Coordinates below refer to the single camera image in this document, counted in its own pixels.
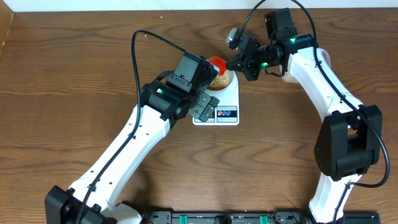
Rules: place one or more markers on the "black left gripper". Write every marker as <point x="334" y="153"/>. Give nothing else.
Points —
<point x="205" y="106"/>

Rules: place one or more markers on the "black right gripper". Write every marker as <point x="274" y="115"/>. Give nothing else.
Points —
<point x="244" y="66"/>

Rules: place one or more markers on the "red plastic scoop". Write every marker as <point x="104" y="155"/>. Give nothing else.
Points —
<point x="219" y="63"/>

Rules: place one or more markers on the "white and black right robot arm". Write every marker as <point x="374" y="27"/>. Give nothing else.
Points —
<point x="349" y="141"/>

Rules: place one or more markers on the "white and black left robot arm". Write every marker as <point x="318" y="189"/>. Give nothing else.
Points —
<point x="92" y="198"/>

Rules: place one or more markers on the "white digital kitchen scale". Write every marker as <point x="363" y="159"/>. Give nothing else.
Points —
<point x="227" y="111"/>

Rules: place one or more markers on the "soybeans in bowl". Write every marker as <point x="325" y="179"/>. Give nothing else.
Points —
<point x="219" y="83"/>

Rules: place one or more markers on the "grey plastic bowl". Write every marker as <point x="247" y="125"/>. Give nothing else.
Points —
<point x="230" y="74"/>

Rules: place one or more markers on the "clear plastic container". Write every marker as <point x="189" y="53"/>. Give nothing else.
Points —
<point x="302" y="66"/>

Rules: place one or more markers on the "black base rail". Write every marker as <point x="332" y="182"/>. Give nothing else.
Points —
<point x="279" y="216"/>

